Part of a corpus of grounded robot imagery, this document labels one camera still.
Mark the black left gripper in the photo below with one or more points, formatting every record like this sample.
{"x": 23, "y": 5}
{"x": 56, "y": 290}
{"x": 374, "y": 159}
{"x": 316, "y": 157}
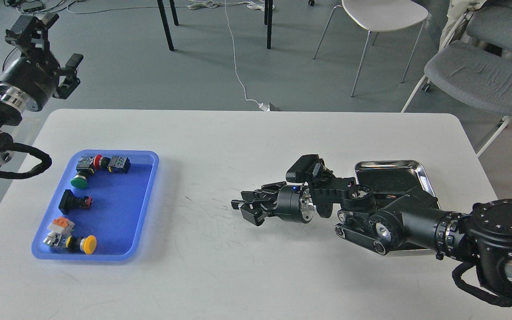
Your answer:
{"x": 38, "y": 76}

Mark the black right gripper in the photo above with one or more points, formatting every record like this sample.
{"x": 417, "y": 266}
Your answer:
{"x": 289, "y": 203}

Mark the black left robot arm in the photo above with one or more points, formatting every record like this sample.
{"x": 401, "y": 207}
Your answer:
{"x": 13, "y": 102}

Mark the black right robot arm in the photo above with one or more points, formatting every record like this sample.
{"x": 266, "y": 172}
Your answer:
{"x": 480, "y": 240}

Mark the black power strip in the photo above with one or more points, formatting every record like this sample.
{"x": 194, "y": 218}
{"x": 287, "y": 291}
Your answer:
{"x": 25, "y": 6}

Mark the black table leg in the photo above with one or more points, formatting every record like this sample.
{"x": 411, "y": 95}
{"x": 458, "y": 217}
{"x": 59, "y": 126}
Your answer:
{"x": 165, "y": 24}
{"x": 174, "y": 12}
{"x": 268, "y": 11}

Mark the grey black contact block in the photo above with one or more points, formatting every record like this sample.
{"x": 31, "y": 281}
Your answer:
{"x": 119, "y": 164}

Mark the silver metal tray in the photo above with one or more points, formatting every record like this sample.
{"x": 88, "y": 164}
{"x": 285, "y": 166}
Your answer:
{"x": 389, "y": 175}

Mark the blue plastic tray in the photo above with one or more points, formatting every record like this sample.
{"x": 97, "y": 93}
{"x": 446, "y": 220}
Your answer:
{"x": 116, "y": 217}

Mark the orange white contact block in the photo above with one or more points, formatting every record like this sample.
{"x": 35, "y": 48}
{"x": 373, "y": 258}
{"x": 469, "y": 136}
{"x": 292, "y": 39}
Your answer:
{"x": 62, "y": 225}

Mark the white chair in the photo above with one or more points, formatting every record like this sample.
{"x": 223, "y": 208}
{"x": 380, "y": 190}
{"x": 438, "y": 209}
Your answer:
{"x": 376, "y": 16}

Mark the grey cushioned chair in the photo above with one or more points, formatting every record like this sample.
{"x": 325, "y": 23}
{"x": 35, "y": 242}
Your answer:
{"x": 473, "y": 76}
{"x": 488, "y": 20}

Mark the red push button switch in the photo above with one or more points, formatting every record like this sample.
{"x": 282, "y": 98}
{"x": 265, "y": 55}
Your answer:
{"x": 92, "y": 162}

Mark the green push button switch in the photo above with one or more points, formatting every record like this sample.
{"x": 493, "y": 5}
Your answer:
{"x": 80, "y": 180}

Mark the black selector switch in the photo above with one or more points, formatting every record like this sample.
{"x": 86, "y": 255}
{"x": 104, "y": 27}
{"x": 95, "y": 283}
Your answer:
{"x": 69, "y": 201}

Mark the yellow push button switch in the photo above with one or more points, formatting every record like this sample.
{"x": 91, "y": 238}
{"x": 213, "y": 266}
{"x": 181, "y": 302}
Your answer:
{"x": 72, "y": 244}

